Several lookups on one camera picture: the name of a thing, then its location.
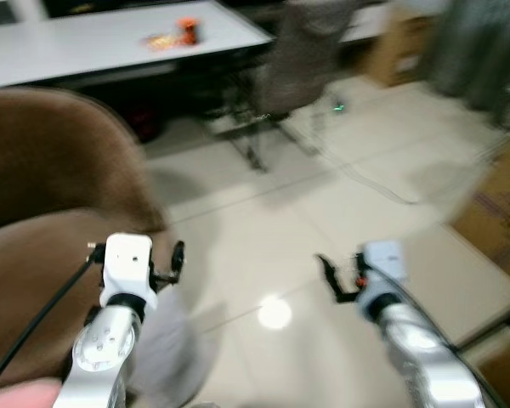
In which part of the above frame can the green curtain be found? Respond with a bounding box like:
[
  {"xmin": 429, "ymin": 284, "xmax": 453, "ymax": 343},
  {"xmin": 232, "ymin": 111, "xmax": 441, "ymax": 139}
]
[{"xmin": 427, "ymin": 0, "xmax": 510, "ymax": 122}]

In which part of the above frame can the red bag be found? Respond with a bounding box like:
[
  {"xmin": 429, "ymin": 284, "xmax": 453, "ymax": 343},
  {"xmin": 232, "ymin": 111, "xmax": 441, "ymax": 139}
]
[{"xmin": 122, "ymin": 102, "xmax": 167, "ymax": 144}]

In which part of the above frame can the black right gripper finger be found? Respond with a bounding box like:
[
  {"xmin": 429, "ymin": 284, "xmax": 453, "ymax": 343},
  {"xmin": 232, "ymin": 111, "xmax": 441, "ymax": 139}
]
[{"xmin": 316, "ymin": 253, "xmax": 342, "ymax": 298}]

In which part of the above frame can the clear plastic chair mat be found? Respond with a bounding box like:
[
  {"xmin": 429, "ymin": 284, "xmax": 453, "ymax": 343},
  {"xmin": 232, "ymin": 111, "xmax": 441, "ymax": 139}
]
[{"xmin": 309, "ymin": 104, "xmax": 504, "ymax": 207}]

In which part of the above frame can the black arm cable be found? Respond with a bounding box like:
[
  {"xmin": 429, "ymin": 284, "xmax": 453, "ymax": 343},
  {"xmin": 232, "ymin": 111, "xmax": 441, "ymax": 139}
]
[
  {"xmin": 0, "ymin": 245, "xmax": 105, "ymax": 397},
  {"xmin": 361, "ymin": 262, "xmax": 504, "ymax": 408}
]

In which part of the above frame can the round brown velvet sofa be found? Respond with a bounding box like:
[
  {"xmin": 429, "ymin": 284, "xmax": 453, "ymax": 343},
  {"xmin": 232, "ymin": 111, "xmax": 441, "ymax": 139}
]
[{"xmin": 0, "ymin": 85, "xmax": 181, "ymax": 400}]

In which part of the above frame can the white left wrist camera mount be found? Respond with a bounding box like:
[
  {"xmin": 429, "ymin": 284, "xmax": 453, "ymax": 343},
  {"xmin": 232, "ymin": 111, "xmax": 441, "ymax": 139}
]
[{"xmin": 98, "ymin": 234, "xmax": 158, "ymax": 312}]

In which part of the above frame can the orange bottle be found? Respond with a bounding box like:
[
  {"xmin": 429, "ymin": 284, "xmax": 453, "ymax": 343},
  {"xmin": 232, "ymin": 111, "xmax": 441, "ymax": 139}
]
[{"xmin": 176, "ymin": 16, "xmax": 201, "ymax": 46}]

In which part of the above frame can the plain brown cardboard box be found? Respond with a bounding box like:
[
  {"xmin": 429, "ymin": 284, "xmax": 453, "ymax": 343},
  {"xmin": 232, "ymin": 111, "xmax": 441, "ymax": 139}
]
[{"xmin": 364, "ymin": 12, "xmax": 436, "ymax": 88}]

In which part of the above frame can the grey mesh office chair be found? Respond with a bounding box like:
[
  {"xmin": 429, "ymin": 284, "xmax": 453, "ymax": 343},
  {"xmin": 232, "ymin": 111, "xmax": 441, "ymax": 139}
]
[{"xmin": 211, "ymin": 0, "xmax": 368, "ymax": 173}]

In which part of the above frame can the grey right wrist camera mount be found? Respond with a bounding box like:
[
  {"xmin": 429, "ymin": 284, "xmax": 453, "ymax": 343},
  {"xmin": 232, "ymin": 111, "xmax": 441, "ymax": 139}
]
[{"xmin": 355, "ymin": 241, "xmax": 405, "ymax": 317}]

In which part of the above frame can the pink pillow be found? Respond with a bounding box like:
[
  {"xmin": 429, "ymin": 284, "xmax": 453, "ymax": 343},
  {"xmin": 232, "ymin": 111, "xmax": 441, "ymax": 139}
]
[{"xmin": 0, "ymin": 378, "xmax": 65, "ymax": 408}]

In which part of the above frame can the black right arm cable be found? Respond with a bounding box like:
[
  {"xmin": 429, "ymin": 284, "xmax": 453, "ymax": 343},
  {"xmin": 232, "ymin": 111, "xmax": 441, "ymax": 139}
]
[{"xmin": 361, "ymin": 262, "xmax": 504, "ymax": 408}]

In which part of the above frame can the printed brown cardboard box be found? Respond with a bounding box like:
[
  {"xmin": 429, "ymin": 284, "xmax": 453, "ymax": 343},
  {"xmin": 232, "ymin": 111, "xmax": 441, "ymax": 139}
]
[{"xmin": 449, "ymin": 134, "xmax": 510, "ymax": 288}]

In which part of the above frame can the orange snack packet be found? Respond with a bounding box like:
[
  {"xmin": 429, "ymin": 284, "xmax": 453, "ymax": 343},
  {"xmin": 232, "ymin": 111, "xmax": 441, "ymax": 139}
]
[{"xmin": 142, "ymin": 32, "xmax": 181, "ymax": 51}]

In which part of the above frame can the long white table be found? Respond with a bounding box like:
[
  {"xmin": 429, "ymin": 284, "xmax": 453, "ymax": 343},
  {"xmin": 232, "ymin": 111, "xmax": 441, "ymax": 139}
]
[{"xmin": 0, "ymin": 0, "xmax": 273, "ymax": 91}]

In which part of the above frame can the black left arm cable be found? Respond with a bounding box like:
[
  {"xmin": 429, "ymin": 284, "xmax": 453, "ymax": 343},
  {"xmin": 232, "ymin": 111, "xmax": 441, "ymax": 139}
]
[{"xmin": 0, "ymin": 245, "xmax": 105, "ymax": 397}]

